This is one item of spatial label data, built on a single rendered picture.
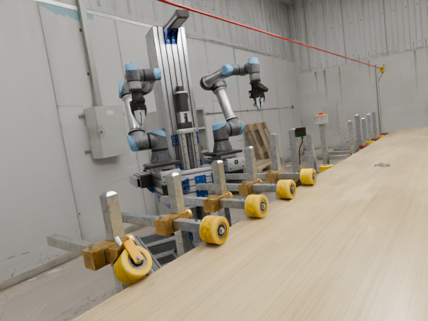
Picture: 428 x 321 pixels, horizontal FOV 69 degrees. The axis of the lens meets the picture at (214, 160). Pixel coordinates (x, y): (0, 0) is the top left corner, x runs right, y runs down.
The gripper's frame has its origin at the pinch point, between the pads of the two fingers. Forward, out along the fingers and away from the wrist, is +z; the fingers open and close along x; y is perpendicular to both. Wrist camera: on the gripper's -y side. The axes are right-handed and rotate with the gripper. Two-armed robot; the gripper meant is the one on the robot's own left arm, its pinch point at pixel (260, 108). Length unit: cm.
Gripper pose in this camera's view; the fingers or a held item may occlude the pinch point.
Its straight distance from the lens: 224.1
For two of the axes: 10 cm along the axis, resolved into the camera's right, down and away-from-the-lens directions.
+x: -9.0, 1.7, -4.1
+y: -4.2, -0.4, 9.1
